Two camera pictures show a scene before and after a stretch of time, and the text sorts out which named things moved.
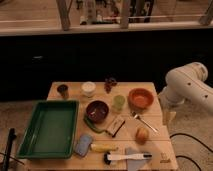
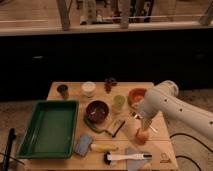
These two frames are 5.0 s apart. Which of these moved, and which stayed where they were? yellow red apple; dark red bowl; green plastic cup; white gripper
Moved: white gripper
Stayed: dark red bowl; yellow red apple; green plastic cup
